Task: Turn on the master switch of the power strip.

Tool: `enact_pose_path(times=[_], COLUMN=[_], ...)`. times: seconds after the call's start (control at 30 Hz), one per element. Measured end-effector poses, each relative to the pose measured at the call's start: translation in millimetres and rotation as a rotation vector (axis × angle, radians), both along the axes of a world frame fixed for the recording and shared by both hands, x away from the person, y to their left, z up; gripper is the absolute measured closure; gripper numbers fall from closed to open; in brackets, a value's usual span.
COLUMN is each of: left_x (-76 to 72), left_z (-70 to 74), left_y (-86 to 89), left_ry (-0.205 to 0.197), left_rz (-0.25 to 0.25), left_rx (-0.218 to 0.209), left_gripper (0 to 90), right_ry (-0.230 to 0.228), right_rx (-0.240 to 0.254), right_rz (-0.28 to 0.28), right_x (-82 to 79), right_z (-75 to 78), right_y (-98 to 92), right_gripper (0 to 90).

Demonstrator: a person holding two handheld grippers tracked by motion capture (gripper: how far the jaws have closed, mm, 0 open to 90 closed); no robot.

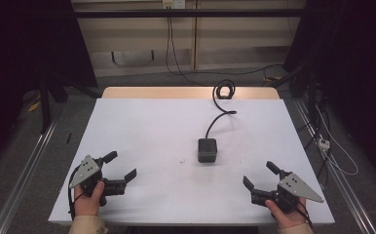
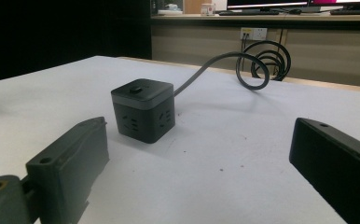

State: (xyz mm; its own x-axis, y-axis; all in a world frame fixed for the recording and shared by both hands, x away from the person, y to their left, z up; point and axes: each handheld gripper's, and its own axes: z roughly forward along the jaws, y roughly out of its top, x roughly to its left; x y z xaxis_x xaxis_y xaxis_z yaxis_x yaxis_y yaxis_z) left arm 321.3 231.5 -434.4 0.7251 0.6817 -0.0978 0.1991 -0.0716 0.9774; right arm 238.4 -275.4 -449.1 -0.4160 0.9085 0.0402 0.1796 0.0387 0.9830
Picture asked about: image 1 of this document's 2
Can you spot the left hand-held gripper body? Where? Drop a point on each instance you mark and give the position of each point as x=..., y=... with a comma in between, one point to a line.
x=87, y=169

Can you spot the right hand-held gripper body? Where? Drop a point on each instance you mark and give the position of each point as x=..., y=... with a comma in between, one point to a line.
x=294, y=187

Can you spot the person's right hand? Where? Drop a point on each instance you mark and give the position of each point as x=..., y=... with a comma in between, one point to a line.
x=290, y=219

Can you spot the person's left hand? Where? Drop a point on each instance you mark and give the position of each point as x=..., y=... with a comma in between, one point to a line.
x=87, y=204

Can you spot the small black floor item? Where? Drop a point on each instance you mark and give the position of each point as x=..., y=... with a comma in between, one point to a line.
x=68, y=138

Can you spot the white table cover sheet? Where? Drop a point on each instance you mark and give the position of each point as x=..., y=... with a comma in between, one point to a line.
x=163, y=136

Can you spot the white power strip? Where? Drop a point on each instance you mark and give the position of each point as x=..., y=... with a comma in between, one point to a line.
x=324, y=143

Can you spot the black power adapter box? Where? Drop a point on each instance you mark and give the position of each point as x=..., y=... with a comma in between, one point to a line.
x=207, y=151

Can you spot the black metal stand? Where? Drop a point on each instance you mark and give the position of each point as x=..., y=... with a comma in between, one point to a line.
x=45, y=100

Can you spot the yellow floor tape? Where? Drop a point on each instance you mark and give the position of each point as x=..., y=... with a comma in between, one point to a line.
x=34, y=106

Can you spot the black curtain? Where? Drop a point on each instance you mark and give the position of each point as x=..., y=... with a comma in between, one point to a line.
x=23, y=48
x=358, y=65

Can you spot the aluminium floor rail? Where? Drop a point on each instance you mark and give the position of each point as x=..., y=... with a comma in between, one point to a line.
x=345, y=188
x=22, y=182

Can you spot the black horizontal frame bar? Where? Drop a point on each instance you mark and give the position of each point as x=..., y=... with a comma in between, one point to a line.
x=182, y=13

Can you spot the white wall outlet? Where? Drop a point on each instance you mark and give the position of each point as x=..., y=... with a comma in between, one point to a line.
x=173, y=3

